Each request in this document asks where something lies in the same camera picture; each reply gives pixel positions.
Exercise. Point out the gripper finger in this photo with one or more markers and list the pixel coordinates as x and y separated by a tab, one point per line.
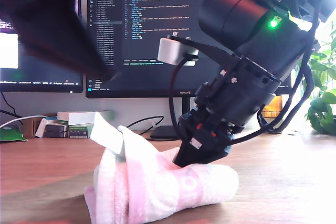
52	24

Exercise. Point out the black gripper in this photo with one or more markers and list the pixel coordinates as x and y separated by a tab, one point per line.
236	98

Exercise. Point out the pink white checked tea towel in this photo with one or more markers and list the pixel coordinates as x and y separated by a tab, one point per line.
157	187

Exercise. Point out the black monitor with purple window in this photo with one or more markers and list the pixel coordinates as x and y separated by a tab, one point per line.
39	77

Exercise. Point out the amber glass lamp grey base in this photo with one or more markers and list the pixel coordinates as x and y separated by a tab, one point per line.
274	106

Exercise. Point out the black Huawei computer monitor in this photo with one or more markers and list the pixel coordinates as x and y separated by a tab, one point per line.
144	51

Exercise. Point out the long white box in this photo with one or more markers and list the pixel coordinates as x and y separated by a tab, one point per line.
76	117

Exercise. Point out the brown cardboard box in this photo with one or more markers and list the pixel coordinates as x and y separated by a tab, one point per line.
30	128

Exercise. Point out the dark brown small box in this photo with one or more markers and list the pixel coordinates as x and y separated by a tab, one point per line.
55	130

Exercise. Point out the white green small box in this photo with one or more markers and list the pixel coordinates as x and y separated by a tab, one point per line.
77	131

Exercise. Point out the green foil packet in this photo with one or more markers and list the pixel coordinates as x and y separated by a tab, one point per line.
10	134

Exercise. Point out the green leafy houseplant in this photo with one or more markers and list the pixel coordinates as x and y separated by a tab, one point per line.
323	90

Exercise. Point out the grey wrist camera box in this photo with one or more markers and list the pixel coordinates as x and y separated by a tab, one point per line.
173	51

